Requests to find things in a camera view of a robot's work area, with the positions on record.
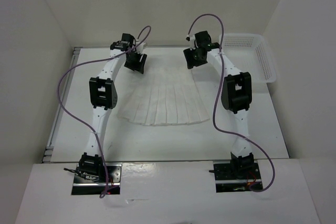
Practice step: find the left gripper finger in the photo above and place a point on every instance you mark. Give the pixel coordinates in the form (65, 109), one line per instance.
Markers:
(131, 61)
(140, 62)

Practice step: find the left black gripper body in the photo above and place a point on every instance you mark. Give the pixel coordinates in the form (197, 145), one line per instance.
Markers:
(134, 51)

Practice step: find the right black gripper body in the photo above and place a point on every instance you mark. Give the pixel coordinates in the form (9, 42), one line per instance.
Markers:
(198, 60)

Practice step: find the white pleated skirt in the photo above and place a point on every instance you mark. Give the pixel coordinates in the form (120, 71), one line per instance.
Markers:
(162, 97)

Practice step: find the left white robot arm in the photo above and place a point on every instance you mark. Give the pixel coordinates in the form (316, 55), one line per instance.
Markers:
(103, 98)

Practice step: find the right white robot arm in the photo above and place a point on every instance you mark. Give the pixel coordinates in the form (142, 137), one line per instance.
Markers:
(236, 96)

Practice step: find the white perforated plastic basket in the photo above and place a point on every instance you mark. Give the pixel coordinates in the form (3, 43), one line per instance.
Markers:
(250, 52)

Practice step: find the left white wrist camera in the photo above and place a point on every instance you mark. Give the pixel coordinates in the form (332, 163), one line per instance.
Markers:
(140, 46)

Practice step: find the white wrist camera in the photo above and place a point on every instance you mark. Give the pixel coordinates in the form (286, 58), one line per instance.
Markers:
(140, 46)
(192, 41)

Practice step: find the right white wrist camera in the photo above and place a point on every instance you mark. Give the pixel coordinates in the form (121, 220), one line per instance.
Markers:
(192, 41)

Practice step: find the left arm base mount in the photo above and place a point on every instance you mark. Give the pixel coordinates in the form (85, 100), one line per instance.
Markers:
(94, 184)

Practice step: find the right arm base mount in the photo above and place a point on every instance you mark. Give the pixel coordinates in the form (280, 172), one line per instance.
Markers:
(229, 181)

